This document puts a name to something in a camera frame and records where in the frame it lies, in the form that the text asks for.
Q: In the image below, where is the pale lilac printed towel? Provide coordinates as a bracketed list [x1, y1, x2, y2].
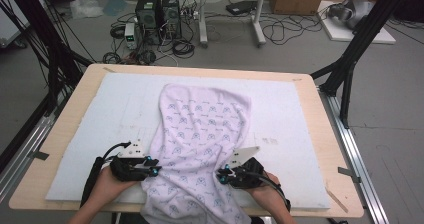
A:
[139, 83, 253, 224]

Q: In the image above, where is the black metal frame with cables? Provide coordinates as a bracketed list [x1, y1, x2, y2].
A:
[0, 0, 95, 172]

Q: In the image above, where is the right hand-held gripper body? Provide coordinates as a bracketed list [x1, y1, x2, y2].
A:
[229, 145, 268, 190]

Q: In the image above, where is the coiled black cable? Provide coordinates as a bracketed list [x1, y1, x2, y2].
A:
[171, 38, 196, 60]

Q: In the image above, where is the white desk leg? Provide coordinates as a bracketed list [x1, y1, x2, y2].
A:
[251, 0, 268, 48]
[197, 0, 210, 49]

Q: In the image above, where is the clear plastic bag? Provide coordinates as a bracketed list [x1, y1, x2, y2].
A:
[69, 0, 105, 20]

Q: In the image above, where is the tangled black floor cable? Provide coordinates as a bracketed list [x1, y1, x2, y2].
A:
[259, 13, 323, 47]

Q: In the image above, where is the large black computer tower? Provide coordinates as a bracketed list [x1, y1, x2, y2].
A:
[134, 0, 163, 46]

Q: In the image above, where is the slim black computer tower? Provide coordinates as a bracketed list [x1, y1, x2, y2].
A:
[161, 0, 183, 40]

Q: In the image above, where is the grey helmet-like device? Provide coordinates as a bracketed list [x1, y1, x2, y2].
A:
[327, 0, 377, 30]

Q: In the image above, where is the thin wooden stick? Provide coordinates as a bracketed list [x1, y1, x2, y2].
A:
[324, 186, 350, 215]

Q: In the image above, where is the flat black device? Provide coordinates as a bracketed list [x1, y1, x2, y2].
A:
[225, 0, 258, 17]

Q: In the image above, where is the white foam mat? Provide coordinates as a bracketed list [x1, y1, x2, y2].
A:
[45, 72, 332, 210]

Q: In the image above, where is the person's right hand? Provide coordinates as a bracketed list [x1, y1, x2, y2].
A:
[244, 172, 288, 212]

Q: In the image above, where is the small white power supply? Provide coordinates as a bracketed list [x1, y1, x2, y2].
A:
[123, 21, 138, 50]

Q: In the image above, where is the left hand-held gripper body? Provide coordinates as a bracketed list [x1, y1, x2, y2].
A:
[109, 140, 150, 183]

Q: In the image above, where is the person's left hand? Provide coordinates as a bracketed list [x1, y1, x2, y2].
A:
[87, 165, 140, 212]

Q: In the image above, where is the white floor board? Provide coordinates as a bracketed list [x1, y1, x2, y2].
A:
[317, 0, 397, 45]

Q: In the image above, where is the black metal frame stand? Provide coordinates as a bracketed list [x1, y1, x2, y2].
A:
[309, 0, 415, 130]

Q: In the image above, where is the aluminium rail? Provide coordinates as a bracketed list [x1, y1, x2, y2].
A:
[0, 113, 57, 202]
[319, 89, 390, 224]

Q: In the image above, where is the black tape piece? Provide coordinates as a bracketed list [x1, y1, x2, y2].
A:
[27, 150, 51, 161]

